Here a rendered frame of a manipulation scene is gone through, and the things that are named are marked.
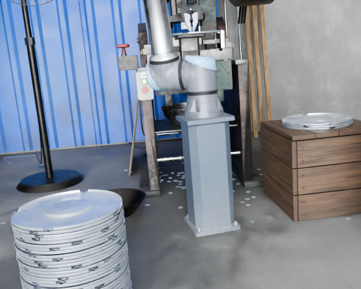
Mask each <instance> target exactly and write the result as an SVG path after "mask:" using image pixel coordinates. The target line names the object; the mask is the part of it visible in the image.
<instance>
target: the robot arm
mask: <svg viewBox="0 0 361 289"><path fill-rule="evenodd" d="M181 5H182V6H181V7H180V8H181V12H180V13H181V16H182V18H183V20H184V22H185V24H186V26H187V28H188V30H189V31H190V32H194V31H195V29H196V27H197V24H198V21H199V18H200V15H201V9H200V5H198V0H182V1H181ZM143 6H144V12H145V16H146V23H147V29H148V35H149V39H150V45H151V51H152V55H151V56H150V58H149V62H148V63H147V65H146V78H147V81H148V83H149V85H150V87H151V88H152V89H153V90H155V91H163V92H165V91H177V90H187V102H186V107H185V118H187V119H207V118H216V117H219V116H222V115H223V108H222V105H221V102H220V100H219V97H218V91H217V71H216V70H217V68H216V64H215V59H214V58H213V57H210V56H193V55H185V57H184V59H183V60H180V59H179V54H178V53H177V52H176V51H175V50H174V46H173V41H172V34H171V26H170V19H169V14H168V7H167V0H143ZM189 12H194V14H192V19H193V22H192V25H193V27H192V28H191V22H190V15H189V14H188V13H189Z"/></svg>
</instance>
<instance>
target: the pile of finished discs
mask: <svg viewBox="0 0 361 289"><path fill-rule="evenodd" d="M352 124H353V119H352V116H348V115H346V114H337V113H310V114H307V115H302V114H298V115H291V116H287V117H284V118H282V125H283V126H284V127H286V128H291V129H297V130H330V129H331V128H333V129H336V128H343V127H347V126H350V125H352ZM289 126H290V127H289Z"/></svg>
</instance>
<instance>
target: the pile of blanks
mask: <svg viewBox="0 0 361 289"><path fill-rule="evenodd" d="M11 225H12V229H13V232H14V238H15V241H14V247H15V249H16V250H17V256H16V258H17V262H18V265H19V270H20V273H19V274H20V278H21V284H22V289H132V282H131V276H130V264H129V260H128V248H127V237H126V230H125V218H124V209H123V204H122V205H121V206H120V208H119V209H118V210H117V211H116V212H115V213H113V214H112V215H110V216H108V217H106V218H104V219H102V220H99V221H96V222H93V223H91V224H88V225H83V226H79V227H76V228H70V229H63V230H58V231H50V230H48V231H29V230H25V229H21V228H18V227H16V226H15V225H14V224H13V223H12V221H11Z"/></svg>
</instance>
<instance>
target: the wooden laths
mask: <svg viewBox="0 0 361 289"><path fill-rule="evenodd" d="M236 10H237V25H238V40H239V49H240V59H242V45H241V29H240V23H239V24H238V15H239V6H237V7H236ZM252 20H253V36H254V52H255V61H256V76H257V93H258V109H259V117H260V133H261V126H262V125H261V122H263V121H264V112H263V102H262V86H261V70H260V54H259V45H258V29H257V13H256V5H252ZM260 20H261V36H262V52H263V62H264V78H265V94H266V110H267V120H268V121H269V120H272V113H271V104H270V87H269V71H268V54H267V45H266V29H265V12H264V5H260ZM245 25H246V40H247V49H248V65H249V80H250V96H251V105H252V121H253V136H254V138H258V131H257V115H256V99H255V90H254V74H253V59H252V43H251V34H250V18H249V6H247V10H246V18H245Z"/></svg>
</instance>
